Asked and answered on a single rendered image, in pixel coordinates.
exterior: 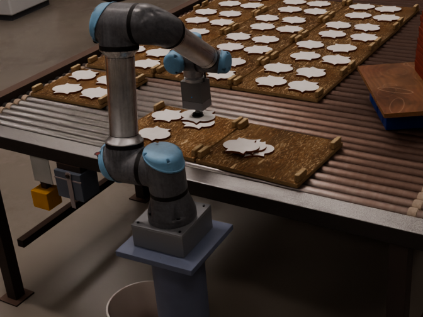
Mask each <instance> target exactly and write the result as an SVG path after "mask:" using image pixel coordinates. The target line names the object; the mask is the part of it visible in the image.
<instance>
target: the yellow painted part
mask: <svg viewBox="0 0 423 317"><path fill-rule="evenodd" d="M40 183H41V184H40V185H38V186H36V187H35V188H33V189H32V190H31V195H32V199H33V204H34V207H38V208H42V209H46V210H48V211H50V210H51V209H53V208H54V207H56V206H57V205H59V204H60V203H61V202H62V198H61V196H59V194H58V190H57V186H56V185H51V184H47V183H44V182H40Z"/></svg>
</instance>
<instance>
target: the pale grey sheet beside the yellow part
mask: <svg viewBox="0 0 423 317"><path fill-rule="evenodd" d="M30 160H31V166H32V169H33V175H34V178H35V181H40V182H44V183H47V184H51V185H53V180H52V175H51V171H50V165H49V161H48V160H47V159H44V158H39V157H34V156H31V155H30Z"/></svg>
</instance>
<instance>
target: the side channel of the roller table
mask: <svg viewBox="0 0 423 317"><path fill-rule="evenodd" d="M203 1H206V0H189V1H187V2H185V3H183V4H181V5H179V6H177V7H175V8H172V9H170V10H169V11H168V12H170V13H171V14H173V15H175V16H176V17H179V16H180V15H183V14H184V13H188V11H189V10H193V6H196V5H197V4H200V6H201V5H202V2H203ZM101 54H102V53H101V52H100V51H99V44H98V45H96V46H94V47H91V48H89V49H87V50H85V51H83V52H81V53H79V54H77V55H75V56H73V57H71V58H68V59H67V60H65V61H63V62H60V63H58V64H56V65H54V66H52V67H50V68H48V69H46V70H43V71H41V72H39V73H37V74H35V75H33V76H31V77H29V78H27V79H25V80H23V81H21V82H19V83H17V84H15V85H13V86H10V87H8V88H6V89H4V90H2V91H0V107H2V105H3V103H10V100H12V99H17V98H18V96H19V95H21V94H22V95H25V94H26V92H27V91H32V88H31V87H33V86H34V85H36V84H39V83H42V84H48V81H49V80H55V78H56V77H57V76H59V77H61V76H62V74H63V73H69V71H70V70H71V67H73V66H75V65H77V64H80V65H81V66H82V64H83V63H85V64H86V63H88V61H87V59H88V58H89V57H92V56H93V55H97V56H98V57H100V56H101Z"/></svg>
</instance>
